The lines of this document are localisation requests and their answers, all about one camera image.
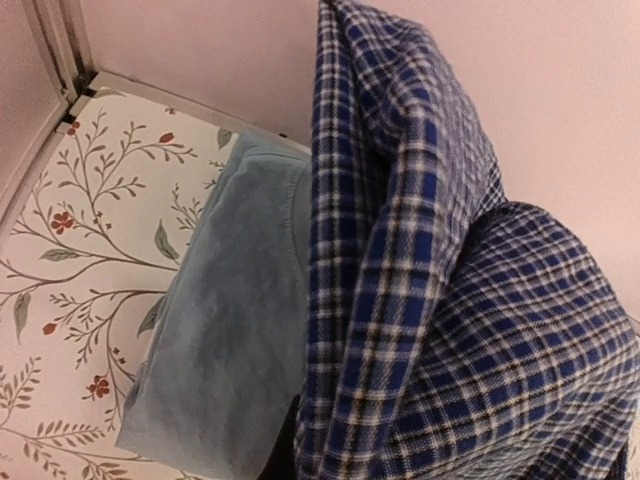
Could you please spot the floral patterned table cloth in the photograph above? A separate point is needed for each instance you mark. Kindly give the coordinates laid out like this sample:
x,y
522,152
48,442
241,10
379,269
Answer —
x,y
96,246

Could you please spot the light blue t-shirt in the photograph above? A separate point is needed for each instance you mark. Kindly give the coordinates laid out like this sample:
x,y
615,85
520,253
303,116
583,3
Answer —
x,y
227,355

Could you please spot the left aluminium frame post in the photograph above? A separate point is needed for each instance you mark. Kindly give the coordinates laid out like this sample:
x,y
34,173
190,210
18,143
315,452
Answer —
x,y
62,39

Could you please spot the blue checkered shirt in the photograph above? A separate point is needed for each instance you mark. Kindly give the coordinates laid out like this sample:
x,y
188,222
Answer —
x,y
452,333

